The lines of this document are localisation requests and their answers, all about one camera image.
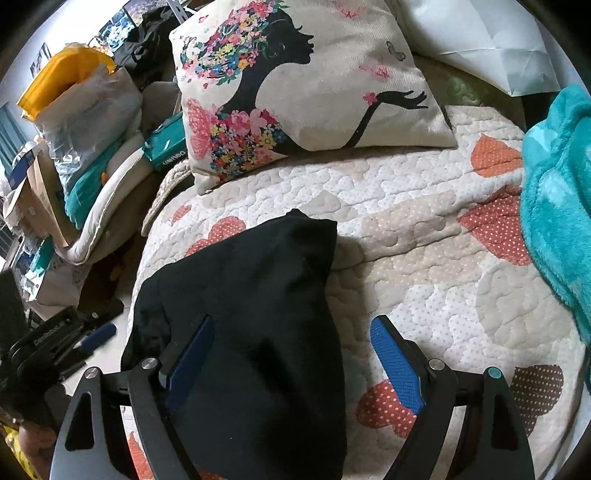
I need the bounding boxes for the teal cloth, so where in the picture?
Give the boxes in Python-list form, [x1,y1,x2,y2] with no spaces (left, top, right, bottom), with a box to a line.
[64,154,116,229]

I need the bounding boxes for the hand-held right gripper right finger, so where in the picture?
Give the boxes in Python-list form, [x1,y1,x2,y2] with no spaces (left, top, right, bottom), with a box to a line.
[369,315,536,480]

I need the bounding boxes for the quilted heart-print blanket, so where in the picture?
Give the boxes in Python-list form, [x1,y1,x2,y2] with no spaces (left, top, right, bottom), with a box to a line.
[127,105,587,480]

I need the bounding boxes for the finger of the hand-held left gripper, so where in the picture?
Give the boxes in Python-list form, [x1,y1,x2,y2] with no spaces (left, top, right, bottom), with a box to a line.
[65,322,119,366]
[76,298,125,325]

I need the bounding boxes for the black clothing pile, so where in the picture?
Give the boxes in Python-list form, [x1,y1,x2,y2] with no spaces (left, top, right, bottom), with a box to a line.
[113,4,204,88]

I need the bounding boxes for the black pants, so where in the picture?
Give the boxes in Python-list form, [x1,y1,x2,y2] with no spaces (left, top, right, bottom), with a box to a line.
[121,209,348,480]

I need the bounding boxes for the teal fleece blanket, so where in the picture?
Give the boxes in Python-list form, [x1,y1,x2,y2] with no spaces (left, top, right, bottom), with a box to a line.
[519,83,591,347]

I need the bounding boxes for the brown cardboard box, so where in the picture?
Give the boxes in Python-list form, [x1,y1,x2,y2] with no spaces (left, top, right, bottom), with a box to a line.
[27,152,70,245]

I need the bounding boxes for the floral silhouette printed pillow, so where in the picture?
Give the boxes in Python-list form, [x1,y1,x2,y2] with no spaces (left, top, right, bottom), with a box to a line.
[168,0,458,197]

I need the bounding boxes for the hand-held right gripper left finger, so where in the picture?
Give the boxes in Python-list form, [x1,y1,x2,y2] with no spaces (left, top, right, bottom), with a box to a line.
[48,314,218,480]

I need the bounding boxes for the teal deli box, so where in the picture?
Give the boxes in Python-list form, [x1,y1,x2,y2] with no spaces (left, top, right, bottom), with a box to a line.
[142,111,188,171]

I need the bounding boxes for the clear plastic bag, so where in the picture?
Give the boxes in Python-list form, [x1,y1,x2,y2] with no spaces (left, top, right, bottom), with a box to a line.
[36,65,144,195]

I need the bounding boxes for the white patterned box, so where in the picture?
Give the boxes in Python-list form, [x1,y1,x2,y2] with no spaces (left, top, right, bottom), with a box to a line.
[18,256,89,306]

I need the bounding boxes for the yellow bag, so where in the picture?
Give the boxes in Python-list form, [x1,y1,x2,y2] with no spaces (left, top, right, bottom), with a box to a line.
[17,44,116,123]

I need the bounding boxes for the beige padded cushion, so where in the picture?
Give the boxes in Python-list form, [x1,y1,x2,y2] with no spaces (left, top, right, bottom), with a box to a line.
[53,134,158,266]

